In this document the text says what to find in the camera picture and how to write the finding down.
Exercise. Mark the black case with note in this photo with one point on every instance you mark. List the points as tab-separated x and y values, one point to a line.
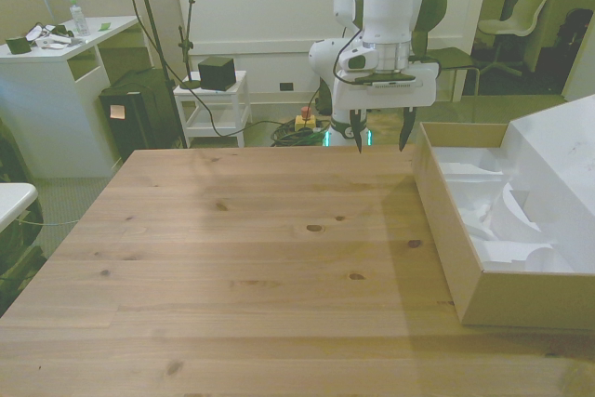
135	123

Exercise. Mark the black tripod stand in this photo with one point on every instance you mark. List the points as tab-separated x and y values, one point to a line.
153	34

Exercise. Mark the black wall outlet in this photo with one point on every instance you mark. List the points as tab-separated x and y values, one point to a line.
286	86

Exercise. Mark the yellow emergency stop button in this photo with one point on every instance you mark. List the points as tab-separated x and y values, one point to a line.
305	120

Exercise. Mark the clear plastic water bottle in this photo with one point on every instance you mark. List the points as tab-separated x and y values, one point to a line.
80	20

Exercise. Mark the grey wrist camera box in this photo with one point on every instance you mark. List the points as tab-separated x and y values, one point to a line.
360	61

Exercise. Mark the small white side table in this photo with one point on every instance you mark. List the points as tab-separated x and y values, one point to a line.
234	90

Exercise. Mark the dark seat metal chair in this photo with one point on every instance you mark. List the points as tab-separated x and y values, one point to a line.
453	58

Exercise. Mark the white box lid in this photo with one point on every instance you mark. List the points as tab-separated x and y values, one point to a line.
562	160

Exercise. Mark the white flat device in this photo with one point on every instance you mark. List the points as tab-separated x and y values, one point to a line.
51	43

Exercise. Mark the black microphone stand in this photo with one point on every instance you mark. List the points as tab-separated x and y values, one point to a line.
188	43

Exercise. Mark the green sticky note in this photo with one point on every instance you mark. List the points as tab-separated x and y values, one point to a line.
105	25

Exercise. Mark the white paper packing insert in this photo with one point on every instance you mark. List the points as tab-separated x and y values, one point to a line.
469	174

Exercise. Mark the black cube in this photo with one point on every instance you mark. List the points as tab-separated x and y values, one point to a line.
215	74

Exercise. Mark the white rounded tabletop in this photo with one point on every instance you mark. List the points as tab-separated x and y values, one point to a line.
14	199

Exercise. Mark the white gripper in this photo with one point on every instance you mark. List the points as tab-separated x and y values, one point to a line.
418	90

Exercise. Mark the brown cardboard box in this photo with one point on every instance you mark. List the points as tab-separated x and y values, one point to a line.
446	211

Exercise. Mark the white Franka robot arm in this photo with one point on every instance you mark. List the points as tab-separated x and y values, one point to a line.
388	6

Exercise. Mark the white swivel chair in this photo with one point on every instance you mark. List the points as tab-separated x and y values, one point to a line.
523	11

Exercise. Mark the white desk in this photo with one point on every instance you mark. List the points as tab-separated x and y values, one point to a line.
42	90

